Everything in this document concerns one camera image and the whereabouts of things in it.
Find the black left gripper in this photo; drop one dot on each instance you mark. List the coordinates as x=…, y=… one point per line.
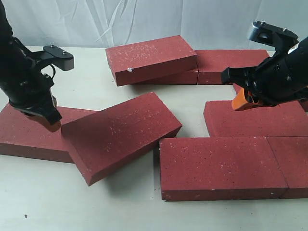
x=22, y=80

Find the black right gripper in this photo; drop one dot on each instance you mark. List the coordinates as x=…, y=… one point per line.
x=278, y=79

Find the red brick with white speck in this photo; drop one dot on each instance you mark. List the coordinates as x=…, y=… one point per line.
x=142, y=61

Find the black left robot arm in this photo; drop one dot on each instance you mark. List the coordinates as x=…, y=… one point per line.
x=4, y=21

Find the red brick under tilted brick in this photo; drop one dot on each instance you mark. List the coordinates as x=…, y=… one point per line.
x=189, y=77

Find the red brick front large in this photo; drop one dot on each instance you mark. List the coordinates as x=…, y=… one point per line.
x=223, y=168

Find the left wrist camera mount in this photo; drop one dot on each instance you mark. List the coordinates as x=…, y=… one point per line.
x=53, y=55

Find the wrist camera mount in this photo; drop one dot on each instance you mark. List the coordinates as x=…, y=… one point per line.
x=53, y=55
x=281, y=39

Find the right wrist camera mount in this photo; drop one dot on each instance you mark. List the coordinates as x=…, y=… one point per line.
x=281, y=39

